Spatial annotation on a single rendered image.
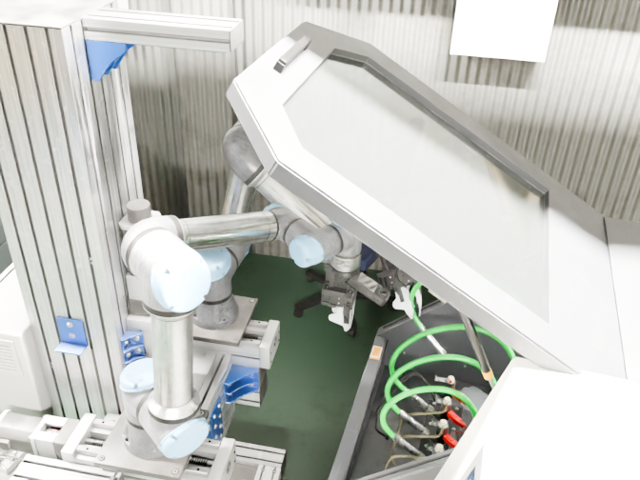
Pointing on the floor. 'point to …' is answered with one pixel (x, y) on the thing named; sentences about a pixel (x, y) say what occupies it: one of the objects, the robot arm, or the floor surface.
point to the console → (553, 428)
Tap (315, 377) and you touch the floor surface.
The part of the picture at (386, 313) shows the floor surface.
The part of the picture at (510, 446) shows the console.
